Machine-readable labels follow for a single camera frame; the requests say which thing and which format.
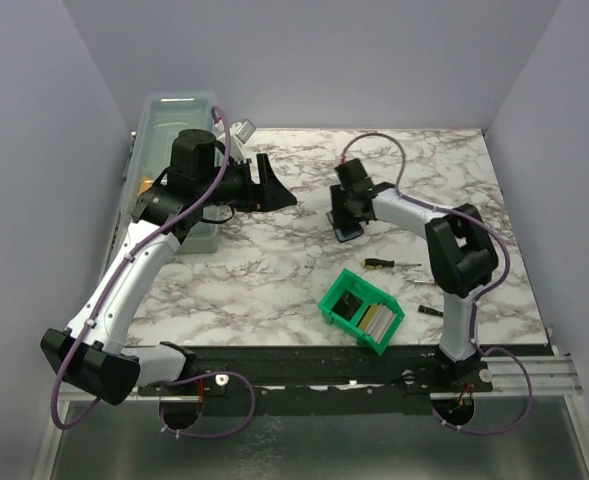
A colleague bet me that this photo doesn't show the black yellow screwdriver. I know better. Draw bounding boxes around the black yellow screwdriver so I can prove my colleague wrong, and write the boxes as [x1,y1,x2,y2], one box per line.
[362,258,422,269]

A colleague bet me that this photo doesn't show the stack of silver cards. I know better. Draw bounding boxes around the stack of silver cards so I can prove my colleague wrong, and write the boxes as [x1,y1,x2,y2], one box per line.
[358,304,396,343]

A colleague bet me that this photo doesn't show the black green screwdriver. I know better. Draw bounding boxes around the black green screwdriver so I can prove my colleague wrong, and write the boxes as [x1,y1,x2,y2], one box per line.
[418,305,444,317]

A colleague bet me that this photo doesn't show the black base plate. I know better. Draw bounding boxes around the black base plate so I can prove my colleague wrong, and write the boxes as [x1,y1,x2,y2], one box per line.
[138,345,553,423]

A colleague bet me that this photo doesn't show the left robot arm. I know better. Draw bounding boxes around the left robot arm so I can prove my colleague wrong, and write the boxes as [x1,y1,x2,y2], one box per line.
[40,129,297,405]

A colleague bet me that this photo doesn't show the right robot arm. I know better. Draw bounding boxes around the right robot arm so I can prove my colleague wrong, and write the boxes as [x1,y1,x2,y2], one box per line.
[328,159,499,392]

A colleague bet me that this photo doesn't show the green plastic bin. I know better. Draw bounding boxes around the green plastic bin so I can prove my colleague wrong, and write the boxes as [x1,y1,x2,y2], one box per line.
[318,269,405,356]

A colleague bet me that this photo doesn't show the black leather card holder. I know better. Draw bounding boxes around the black leather card holder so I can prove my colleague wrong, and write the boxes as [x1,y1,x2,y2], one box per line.
[326,212,364,243]

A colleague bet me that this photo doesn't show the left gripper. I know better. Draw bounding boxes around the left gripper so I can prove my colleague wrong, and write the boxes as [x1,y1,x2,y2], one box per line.
[198,153,297,213]

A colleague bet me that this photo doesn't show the orange tool in box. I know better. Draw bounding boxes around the orange tool in box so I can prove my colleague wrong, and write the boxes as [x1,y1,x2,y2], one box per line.
[138,176,154,195]

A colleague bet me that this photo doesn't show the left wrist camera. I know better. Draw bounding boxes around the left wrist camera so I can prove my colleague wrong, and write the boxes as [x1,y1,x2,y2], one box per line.
[214,119,256,162]

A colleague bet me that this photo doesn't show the clear plastic storage box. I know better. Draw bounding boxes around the clear plastic storage box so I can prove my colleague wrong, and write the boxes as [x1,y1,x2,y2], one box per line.
[121,92,227,256]

